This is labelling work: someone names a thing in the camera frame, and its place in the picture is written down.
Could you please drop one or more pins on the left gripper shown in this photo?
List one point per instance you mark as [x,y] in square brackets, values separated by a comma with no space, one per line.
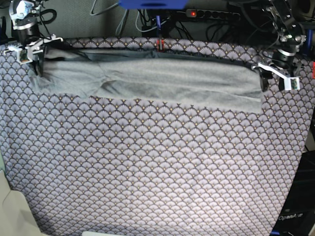
[283,61]

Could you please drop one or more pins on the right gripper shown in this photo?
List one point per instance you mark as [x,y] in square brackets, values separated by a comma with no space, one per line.
[27,32]

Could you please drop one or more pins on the light grey T-shirt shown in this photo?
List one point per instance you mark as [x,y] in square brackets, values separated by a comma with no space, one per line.
[150,75]

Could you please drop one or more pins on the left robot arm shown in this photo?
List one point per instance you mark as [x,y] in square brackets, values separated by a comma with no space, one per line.
[290,36]

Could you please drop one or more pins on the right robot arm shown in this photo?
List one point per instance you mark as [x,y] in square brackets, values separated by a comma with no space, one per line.
[29,20]

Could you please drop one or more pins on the black power strip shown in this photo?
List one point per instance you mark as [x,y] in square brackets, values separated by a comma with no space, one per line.
[212,15]

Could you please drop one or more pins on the beige chair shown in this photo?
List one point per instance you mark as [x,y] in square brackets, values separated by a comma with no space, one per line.
[16,218]

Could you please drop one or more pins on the patterned blue fan tablecloth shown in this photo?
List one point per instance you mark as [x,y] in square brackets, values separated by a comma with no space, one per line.
[146,168]

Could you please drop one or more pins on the red table clamp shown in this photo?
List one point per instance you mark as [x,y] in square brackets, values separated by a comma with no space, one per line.
[160,45]

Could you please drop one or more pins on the black OpenArm box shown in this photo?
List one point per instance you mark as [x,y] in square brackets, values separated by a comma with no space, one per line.
[297,217]

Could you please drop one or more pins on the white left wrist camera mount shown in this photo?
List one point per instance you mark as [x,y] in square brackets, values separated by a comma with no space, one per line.
[291,82]

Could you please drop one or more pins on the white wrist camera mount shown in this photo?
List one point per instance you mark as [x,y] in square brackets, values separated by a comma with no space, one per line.
[291,82]
[26,54]

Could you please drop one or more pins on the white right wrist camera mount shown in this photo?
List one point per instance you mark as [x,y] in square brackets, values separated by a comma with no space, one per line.
[26,54]

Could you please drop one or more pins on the blue post right edge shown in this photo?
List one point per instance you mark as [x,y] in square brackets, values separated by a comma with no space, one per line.
[308,43]

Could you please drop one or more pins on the blue camera mount bracket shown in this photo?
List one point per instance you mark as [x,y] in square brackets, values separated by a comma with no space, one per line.
[153,4]

